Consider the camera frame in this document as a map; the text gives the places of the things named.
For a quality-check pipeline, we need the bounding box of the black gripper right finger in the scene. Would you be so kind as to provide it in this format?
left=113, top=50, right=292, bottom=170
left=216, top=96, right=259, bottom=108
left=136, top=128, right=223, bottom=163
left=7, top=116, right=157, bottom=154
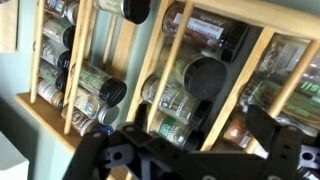
left=245, top=103, right=283, bottom=149

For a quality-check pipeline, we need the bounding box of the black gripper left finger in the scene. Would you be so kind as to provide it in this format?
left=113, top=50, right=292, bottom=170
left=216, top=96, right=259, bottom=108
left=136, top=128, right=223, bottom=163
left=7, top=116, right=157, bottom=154
left=133, top=102, right=148, bottom=130

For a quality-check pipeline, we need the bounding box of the red-brown spice jar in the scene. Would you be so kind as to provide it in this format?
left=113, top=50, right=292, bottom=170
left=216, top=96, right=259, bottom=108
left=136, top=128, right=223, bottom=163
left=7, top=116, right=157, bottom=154
left=222, top=111, right=253, bottom=149

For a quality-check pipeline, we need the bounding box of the silver lid spice jar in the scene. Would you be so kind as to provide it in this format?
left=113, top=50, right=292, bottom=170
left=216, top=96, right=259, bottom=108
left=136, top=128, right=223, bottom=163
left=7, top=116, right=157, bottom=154
left=73, top=87, right=120, bottom=127

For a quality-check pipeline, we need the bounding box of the brown spice jar blue lid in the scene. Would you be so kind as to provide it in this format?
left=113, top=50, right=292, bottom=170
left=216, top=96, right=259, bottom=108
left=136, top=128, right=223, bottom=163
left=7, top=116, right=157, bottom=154
left=60, top=105, right=114, bottom=137

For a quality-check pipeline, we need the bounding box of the large wooden spice rack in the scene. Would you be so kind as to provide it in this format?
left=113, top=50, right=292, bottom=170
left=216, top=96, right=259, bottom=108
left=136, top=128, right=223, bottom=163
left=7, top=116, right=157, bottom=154
left=13, top=0, right=320, bottom=158

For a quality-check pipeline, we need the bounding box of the white label spice jar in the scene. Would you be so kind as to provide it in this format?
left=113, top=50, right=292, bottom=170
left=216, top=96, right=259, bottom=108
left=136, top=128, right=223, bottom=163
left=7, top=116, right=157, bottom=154
left=36, top=79, right=65, bottom=110

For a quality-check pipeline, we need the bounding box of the cinnamon sticks spice jar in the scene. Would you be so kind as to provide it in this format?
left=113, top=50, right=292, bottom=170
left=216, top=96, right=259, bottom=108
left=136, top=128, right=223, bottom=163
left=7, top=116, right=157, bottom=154
left=162, top=2, right=250, bottom=64

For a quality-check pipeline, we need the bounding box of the clear dried herb bag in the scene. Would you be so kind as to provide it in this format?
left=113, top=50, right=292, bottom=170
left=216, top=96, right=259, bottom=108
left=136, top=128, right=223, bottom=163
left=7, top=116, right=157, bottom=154
left=238, top=34, right=320, bottom=138

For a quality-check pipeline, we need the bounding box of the colourful label silver lid jar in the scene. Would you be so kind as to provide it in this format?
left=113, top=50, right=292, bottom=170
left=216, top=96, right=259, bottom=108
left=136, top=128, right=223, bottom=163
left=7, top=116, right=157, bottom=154
left=45, top=0, right=80, bottom=25

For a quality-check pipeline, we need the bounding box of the flat wooden paddle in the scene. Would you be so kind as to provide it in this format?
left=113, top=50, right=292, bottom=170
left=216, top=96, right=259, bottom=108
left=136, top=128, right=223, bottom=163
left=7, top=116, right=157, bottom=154
left=0, top=0, right=20, bottom=54

